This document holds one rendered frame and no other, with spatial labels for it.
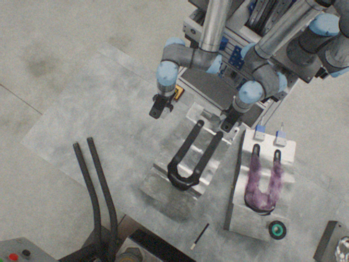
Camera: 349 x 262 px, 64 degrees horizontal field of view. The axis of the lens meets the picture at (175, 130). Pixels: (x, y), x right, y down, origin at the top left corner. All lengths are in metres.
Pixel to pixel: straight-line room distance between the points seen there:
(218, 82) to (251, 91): 1.21
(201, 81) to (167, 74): 1.25
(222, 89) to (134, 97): 0.92
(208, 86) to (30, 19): 1.70
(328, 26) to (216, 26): 0.50
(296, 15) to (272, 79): 0.24
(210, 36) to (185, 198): 0.72
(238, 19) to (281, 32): 0.59
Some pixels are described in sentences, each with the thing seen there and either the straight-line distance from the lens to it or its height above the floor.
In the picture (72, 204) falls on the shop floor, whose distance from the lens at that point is 2.28.
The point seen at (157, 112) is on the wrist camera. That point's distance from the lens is 1.16.
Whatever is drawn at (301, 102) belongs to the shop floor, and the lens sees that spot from 2.66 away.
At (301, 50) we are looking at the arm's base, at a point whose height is 1.12.
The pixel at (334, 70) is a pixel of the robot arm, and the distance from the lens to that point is 1.32.
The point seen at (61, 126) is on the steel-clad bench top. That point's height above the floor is 0.80.
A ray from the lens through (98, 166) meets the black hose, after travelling 1.36.
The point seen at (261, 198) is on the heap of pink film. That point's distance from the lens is 1.38.
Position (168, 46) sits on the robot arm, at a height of 1.28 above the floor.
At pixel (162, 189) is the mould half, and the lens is 1.33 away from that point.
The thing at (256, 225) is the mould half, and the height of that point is 0.91.
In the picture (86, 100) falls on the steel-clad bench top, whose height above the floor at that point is 0.80.
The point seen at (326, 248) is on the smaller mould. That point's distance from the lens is 1.53.
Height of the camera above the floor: 2.19
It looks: 73 degrees down
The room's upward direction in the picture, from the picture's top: 12 degrees clockwise
